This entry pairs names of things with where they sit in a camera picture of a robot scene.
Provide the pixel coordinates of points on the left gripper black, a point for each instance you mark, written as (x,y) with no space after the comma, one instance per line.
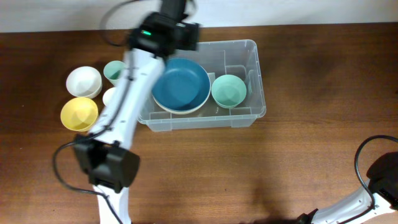
(192,36)

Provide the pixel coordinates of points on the blue plate bowl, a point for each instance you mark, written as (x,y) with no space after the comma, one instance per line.
(183,87)

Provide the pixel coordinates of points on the mint green cup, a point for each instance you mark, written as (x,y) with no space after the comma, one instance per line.
(112,71)

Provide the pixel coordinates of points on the cream white cup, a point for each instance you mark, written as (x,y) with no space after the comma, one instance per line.
(108,96)

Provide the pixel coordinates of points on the mint green small bowl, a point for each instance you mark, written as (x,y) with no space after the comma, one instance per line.
(228,91)

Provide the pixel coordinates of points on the white small bowl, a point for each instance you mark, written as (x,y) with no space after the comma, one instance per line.
(84,82)

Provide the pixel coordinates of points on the yellow small bowl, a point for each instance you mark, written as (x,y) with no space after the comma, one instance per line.
(79,114)

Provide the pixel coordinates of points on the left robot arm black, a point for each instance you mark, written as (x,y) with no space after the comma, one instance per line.
(103,154)

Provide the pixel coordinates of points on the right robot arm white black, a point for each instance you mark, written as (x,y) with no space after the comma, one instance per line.
(382,183)

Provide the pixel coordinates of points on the white label in container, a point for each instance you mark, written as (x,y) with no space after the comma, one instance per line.
(211,77)

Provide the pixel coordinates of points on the clear plastic storage container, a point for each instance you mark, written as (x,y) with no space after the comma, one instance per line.
(233,57)

